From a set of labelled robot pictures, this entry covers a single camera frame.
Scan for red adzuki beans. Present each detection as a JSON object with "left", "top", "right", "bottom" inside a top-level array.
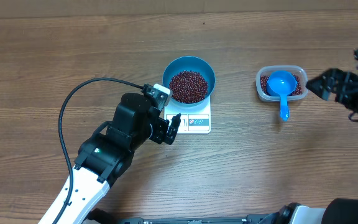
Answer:
[{"left": 260, "top": 74, "right": 303, "bottom": 96}]

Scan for blue plastic measuring scoop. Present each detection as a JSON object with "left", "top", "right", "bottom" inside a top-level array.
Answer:
[{"left": 267, "top": 70, "right": 298, "bottom": 121}]

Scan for teal metal bowl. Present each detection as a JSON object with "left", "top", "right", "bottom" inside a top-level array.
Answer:
[{"left": 162, "top": 56, "right": 216, "bottom": 94}]

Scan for white digital kitchen scale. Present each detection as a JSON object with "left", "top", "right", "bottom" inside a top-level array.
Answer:
[{"left": 164, "top": 92, "right": 211, "bottom": 134}]

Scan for clear plastic container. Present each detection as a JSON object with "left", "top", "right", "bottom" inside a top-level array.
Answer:
[{"left": 255, "top": 65, "right": 308, "bottom": 103}]

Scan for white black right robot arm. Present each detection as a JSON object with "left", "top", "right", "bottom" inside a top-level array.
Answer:
[{"left": 258, "top": 49, "right": 358, "bottom": 224}]

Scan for red beans in bowl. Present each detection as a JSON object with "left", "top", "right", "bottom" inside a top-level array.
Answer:
[{"left": 169, "top": 70, "right": 208, "bottom": 104}]

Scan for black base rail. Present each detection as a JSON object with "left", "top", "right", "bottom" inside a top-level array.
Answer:
[{"left": 83, "top": 208, "right": 278, "bottom": 224}]

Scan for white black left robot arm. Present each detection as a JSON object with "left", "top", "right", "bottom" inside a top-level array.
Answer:
[{"left": 40, "top": 90, "right": 181, "bottom": 223}]

